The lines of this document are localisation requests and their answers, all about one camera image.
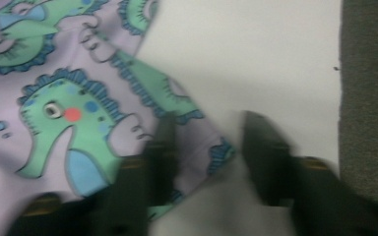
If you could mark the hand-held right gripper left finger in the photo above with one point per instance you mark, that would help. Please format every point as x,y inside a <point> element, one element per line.
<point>160,164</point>

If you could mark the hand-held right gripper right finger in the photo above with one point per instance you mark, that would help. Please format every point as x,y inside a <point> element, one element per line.
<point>265,157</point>

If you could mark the seahorse print baby garment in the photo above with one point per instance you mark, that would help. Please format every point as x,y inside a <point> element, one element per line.
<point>62,114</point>

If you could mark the white foam board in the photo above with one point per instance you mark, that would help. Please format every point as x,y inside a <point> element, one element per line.
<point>242,59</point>

